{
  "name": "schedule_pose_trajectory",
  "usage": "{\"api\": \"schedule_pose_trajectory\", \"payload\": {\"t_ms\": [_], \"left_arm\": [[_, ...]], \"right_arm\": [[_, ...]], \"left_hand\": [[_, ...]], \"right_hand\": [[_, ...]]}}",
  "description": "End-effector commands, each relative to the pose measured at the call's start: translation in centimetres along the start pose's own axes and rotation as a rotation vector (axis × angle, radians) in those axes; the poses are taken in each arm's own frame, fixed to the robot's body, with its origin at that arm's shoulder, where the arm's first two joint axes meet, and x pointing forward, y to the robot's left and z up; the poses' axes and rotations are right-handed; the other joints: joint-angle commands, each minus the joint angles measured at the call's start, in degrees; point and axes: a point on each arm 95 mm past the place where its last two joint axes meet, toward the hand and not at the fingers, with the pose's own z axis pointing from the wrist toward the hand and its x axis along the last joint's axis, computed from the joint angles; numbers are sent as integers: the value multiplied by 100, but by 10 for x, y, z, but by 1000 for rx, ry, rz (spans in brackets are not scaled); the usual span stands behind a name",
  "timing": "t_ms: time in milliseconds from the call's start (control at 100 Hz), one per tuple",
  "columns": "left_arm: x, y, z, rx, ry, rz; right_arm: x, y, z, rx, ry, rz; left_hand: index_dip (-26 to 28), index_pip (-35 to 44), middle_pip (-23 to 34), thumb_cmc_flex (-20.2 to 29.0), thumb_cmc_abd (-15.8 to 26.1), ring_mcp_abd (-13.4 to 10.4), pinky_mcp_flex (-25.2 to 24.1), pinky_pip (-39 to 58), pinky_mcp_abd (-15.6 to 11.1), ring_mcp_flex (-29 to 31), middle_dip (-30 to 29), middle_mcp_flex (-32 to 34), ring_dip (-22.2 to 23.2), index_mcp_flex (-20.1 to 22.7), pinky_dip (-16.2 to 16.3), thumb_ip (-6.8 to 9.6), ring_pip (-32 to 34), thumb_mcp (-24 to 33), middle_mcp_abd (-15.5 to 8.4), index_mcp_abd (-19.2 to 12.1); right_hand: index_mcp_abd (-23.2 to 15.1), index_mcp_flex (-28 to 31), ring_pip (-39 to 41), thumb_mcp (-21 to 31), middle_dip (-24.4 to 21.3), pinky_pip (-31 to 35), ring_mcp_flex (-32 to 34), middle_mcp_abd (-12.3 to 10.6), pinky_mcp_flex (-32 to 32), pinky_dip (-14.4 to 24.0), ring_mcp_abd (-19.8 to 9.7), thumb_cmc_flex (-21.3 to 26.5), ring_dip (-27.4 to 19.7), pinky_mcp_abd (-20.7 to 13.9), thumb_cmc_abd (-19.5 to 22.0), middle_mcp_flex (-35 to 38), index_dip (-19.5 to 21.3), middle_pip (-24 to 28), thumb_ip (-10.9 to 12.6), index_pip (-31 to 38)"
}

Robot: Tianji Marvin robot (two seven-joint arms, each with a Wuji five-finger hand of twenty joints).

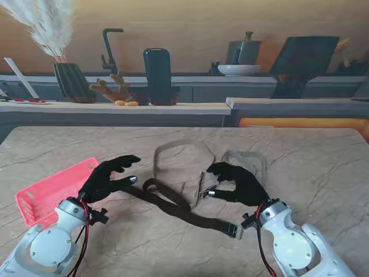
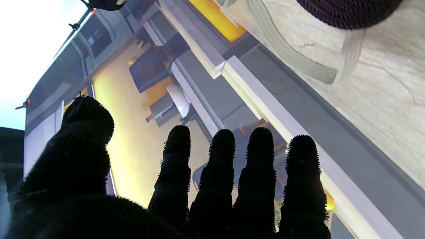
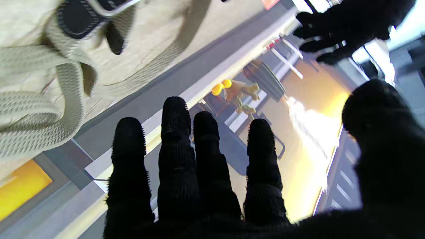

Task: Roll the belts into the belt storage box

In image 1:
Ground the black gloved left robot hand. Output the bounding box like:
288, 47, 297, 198
77, 154, 142, 205

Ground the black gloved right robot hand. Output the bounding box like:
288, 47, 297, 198
206, 162, 272, 207

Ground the dark brown braided belt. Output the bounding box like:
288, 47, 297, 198
122, 178, 245, 241

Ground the pink plastic storage basket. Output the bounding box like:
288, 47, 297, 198
15, 157, 100, 226

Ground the tan braided belt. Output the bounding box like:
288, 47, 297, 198
152, 138, 220, 210

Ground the printed kitchen scene backdrop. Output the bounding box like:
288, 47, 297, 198
0, 0, 369, 128

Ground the red black left arm cable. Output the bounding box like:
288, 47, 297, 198
67, 199, 90, 277

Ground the red black arm cable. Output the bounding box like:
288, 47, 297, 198
256, 203, 276, 277
67, 199, 90, 277

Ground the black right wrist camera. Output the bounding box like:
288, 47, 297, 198
241, 212, 262, 230

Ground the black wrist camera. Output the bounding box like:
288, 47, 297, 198
86, 207, 110, 226
241, 212, 262, 230

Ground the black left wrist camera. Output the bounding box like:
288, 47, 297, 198
86, 207, 110, 226

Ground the red black right arm cable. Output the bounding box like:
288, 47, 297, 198
256, 203, 276, 277

